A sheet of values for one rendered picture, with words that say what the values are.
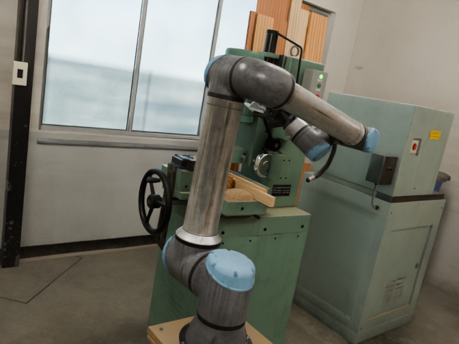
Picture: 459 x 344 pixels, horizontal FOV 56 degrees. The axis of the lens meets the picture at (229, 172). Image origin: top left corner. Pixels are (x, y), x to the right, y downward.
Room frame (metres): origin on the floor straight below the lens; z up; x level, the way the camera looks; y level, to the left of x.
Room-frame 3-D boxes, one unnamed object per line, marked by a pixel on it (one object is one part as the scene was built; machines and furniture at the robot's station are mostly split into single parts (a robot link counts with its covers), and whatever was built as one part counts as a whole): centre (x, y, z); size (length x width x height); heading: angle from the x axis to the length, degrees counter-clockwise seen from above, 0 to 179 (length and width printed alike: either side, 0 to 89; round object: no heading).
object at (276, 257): (2.04, -0.07, 0.36); 0.58 x 0.45 x 0.71; 127
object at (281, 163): (1.95, -0.22, 1.02); 0.09 x 0.07 x 0.12; 37
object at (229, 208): (1.91, 0.12, 0.87); 0.61 x 0.30 x 0.06; 37
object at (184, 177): (1.86, 0.19, 0.92); 0.15 x 0.13 x 0.09; 37
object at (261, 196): (1.94, 0.01, 0.92); 0.67 x 0.02 x 0.04; 37
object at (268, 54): (2.05, -0.09, 1.54); 0.08 x 0.08 x 0.17; 37
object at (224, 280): (1.19, -0.05, 0.77); 0.17 x 0.15 x 0.18; 42
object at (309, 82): (2.05, -0.32, 1.40); 0.10 x 0.06 x 0.16; 127
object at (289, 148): (2.14, -0.21, 1.16); 0.22 x 0.22 x 0.72; 37
